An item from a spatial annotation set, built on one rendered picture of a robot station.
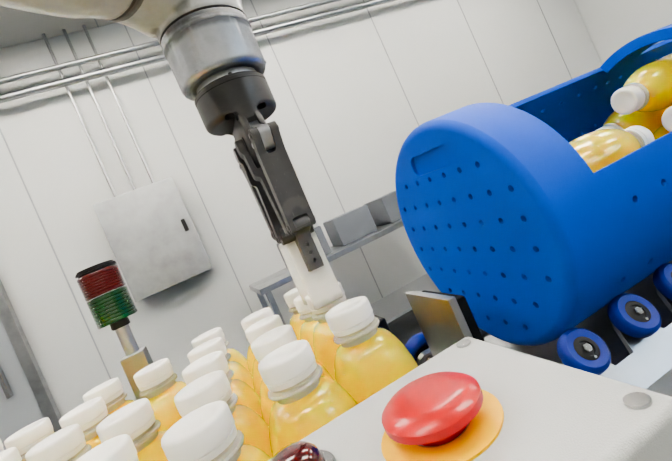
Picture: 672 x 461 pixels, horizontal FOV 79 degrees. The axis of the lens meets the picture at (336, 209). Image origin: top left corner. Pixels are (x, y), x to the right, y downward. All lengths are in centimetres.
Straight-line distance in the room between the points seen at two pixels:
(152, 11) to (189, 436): 34
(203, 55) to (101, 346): 345
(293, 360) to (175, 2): 32
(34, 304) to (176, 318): 101
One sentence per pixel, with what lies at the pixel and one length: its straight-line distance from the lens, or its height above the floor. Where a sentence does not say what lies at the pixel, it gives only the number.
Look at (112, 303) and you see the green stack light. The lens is 77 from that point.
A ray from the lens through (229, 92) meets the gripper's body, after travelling 40.
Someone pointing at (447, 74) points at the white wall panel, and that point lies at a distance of 486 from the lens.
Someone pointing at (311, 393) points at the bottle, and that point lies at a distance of 30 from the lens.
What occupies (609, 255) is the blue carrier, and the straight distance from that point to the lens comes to 45.
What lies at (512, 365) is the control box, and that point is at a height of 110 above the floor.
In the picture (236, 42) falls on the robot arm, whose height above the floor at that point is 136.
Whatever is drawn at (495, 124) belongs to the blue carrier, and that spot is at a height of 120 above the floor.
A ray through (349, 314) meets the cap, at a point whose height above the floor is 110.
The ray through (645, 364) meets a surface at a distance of 52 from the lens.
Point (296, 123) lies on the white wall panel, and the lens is 396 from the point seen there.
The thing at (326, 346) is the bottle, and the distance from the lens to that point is 41.
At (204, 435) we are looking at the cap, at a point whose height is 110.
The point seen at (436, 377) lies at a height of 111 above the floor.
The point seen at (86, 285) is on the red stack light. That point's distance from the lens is 78.
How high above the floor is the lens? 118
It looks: level
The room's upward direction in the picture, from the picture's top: 24 degrees counter-clockwise
